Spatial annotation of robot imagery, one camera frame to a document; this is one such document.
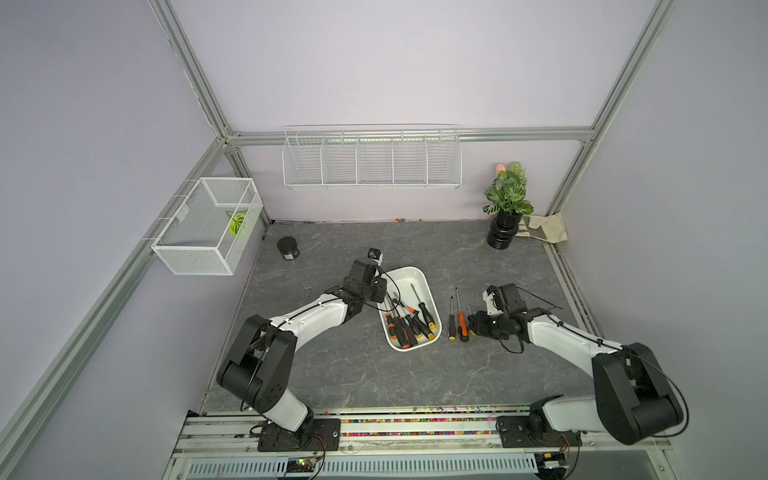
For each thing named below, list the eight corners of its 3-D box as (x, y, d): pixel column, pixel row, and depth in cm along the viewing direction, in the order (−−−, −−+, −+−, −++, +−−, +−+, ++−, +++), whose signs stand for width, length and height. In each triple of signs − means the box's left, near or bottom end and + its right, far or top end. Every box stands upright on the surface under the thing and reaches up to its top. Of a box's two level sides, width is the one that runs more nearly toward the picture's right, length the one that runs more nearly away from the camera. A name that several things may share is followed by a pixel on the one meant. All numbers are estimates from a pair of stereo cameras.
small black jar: (275, 260, 110) (272, 254, 108) (281, 242, 116) (279, 236, 113) (297, 260, 110) (295, 254, 108) (302, 242, 116) (300, 236, 113)
